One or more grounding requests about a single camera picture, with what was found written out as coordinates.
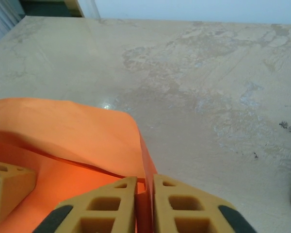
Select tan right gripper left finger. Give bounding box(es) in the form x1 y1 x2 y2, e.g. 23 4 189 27
36 176 138 233

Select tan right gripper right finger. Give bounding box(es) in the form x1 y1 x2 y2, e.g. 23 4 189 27
153 174 258 233

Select orange cloth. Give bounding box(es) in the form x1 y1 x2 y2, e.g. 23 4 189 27
0 97 158 233

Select corrugated translucent side panel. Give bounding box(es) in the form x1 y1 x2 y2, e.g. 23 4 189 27
0 0 19 47

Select wooden door frame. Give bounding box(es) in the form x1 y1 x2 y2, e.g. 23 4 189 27
64 0 101 19

